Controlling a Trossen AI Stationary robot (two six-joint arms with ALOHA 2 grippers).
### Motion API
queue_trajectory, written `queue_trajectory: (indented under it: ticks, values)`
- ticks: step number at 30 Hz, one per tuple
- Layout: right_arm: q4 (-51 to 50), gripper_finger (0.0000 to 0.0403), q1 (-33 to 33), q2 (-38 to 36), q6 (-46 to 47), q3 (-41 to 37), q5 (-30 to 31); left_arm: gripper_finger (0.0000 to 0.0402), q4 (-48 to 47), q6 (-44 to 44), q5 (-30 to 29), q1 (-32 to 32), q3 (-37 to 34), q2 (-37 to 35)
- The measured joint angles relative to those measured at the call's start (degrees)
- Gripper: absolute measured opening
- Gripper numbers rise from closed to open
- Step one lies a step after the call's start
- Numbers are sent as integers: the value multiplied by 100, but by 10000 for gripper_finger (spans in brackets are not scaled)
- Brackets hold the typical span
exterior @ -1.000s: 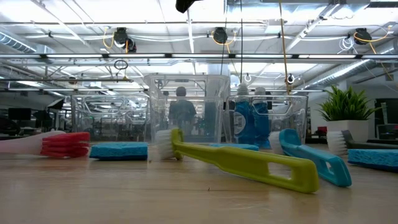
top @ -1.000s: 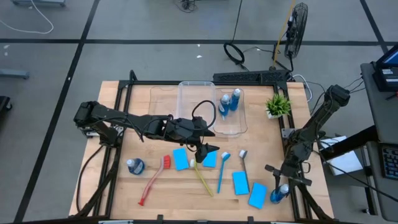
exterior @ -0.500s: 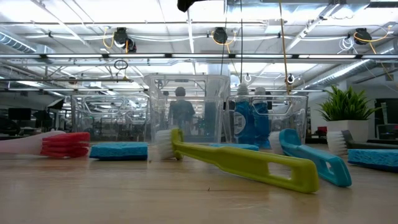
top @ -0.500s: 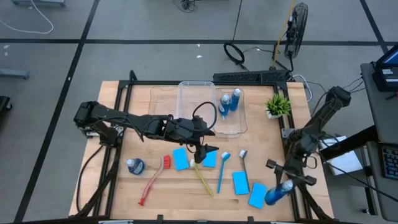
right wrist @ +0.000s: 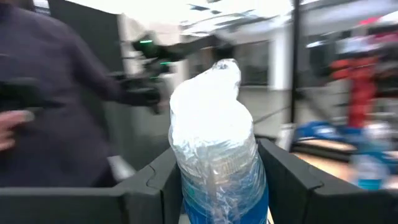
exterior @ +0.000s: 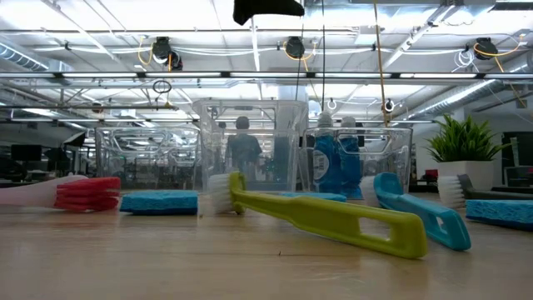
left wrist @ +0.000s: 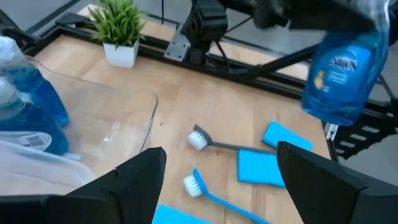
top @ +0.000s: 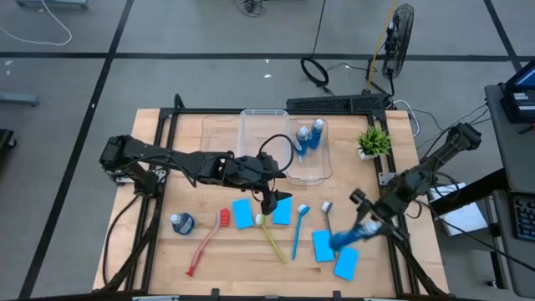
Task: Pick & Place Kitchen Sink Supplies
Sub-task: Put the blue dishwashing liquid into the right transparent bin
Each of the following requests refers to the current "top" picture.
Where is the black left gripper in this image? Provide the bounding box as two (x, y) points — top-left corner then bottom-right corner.
(227, 153), (293, 217)

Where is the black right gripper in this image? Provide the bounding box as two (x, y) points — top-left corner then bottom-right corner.
(349, 187), (410, 242)

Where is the blue sponge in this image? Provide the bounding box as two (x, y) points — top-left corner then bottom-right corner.
(272, 196), (293, 227)
(312, 229), (337, 263)
(333, 246), (361, 282)
(232, 197), (256, 231)

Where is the blue dish soap bottle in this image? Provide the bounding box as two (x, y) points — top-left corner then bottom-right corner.
(169, 212), (196, 236)
(293, 125), (311, 163)
(308, 118), (325, 151)
(329, 220), (383, 253)

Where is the green dish brush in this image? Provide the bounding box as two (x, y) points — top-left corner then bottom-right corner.
(255, 212), (288, 265)

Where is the blue dish brush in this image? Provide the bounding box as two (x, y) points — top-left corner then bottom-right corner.
(291, 203), (311, 261)

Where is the grey dish brush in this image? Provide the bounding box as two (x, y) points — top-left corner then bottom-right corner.
(320, 201), (335, 235)

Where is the red dish brush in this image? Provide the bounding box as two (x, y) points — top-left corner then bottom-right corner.
(186, 207), (231, 278)

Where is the shallow clear plastic bin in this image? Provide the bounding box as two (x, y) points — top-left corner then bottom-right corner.
(286, 116), (334, 185)
(196, 115), (243, 168)

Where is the tall clear plastic bin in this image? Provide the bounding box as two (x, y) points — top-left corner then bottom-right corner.
(237, 108), (292, 160)

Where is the green plant in white pot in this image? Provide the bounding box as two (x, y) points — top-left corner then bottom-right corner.
(356, 125), (393, 162)

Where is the white paper sheet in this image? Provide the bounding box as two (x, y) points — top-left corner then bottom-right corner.
(428, 181), (489, 237)

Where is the black desk bar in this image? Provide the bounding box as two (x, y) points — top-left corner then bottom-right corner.
(430, 169), (509, 215)

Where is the black perforated box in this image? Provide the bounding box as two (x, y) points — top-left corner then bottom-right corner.
(286, 94), (392, 112)

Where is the black keyboard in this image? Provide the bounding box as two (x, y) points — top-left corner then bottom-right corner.
(510, 192), (535, 243)

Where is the grey desk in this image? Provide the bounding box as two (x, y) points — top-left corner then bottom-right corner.
(484, 83), (535, 298)

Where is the black floor fan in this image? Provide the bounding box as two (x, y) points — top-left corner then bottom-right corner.
(367, 3), (415, 97)

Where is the laptop with blue screen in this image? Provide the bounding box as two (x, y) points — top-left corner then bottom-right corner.
(500, 58), (535, 125)

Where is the grey metal bar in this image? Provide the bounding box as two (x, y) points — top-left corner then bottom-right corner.
(0, 92), (41, 107)

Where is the black caster object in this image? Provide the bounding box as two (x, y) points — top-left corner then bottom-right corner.
(0, 128), (18, 176)

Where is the grey cart base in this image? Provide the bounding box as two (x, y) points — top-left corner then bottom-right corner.
(14, 0), (89, 10)

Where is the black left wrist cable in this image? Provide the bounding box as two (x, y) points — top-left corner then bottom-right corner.
(257, 133), (295, 173)

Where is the white cable by table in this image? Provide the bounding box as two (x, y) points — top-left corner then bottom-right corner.
(392, 99), (421, 139)

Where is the black coiled cable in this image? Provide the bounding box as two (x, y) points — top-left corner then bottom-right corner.
(299, 0), (335, 96)

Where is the yellow cable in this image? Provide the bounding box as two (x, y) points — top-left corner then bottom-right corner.
(365, 0), (398, 93)

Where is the black cable bundle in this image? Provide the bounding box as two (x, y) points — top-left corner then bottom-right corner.
(233, 0), (265, 18)

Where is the dark cable beside table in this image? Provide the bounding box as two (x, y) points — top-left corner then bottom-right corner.
(101, 194), (141, 286)

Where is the white floor cable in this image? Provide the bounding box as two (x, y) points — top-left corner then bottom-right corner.
(0, 0), (73, 46)

